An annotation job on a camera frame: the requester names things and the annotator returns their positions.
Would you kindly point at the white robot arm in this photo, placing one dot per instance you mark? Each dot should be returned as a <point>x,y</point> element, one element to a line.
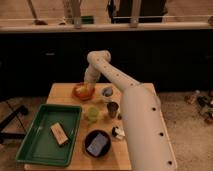
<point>148,143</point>

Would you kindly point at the red bowl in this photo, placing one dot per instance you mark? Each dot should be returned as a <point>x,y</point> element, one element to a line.
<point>83,97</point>

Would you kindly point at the small grey blue dish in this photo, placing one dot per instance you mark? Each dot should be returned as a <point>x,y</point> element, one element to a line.
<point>107,91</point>

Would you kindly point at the metal cup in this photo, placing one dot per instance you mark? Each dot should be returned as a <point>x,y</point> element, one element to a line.
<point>112,108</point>

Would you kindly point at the black and white small object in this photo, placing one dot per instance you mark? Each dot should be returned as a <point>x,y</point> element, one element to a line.
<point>118,133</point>

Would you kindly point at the blue sponge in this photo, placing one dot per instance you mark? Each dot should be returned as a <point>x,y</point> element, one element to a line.
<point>97,144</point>

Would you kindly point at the wooden block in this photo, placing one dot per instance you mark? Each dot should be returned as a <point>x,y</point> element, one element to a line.
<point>59,134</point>

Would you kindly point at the black stand base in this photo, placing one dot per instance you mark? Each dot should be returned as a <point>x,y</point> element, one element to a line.
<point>7,121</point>

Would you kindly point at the green plastic tray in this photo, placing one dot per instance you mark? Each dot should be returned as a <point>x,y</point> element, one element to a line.
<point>39,146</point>

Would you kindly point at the clutter pile on floor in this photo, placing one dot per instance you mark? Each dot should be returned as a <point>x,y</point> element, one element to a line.
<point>205,105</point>

